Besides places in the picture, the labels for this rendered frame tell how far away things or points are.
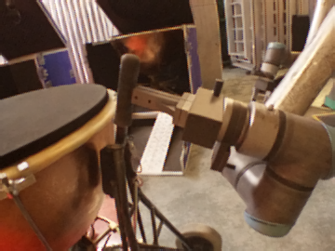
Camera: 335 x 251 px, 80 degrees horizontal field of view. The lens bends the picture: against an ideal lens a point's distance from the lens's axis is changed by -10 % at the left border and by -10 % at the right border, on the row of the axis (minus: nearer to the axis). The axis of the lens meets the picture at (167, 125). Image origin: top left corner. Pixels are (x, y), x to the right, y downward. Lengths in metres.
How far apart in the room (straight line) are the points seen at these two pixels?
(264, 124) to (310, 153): 0.08
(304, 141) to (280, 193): 0.09
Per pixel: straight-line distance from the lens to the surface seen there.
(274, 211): 0.41
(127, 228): 0.53
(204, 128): 0.31
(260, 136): 0.35
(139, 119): 2.31
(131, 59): 0.37
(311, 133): 0.38
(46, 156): 0.38
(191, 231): 0.95
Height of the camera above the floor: 0.92
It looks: 23 degrees down
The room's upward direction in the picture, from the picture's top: 9 degrees counter-clockwise
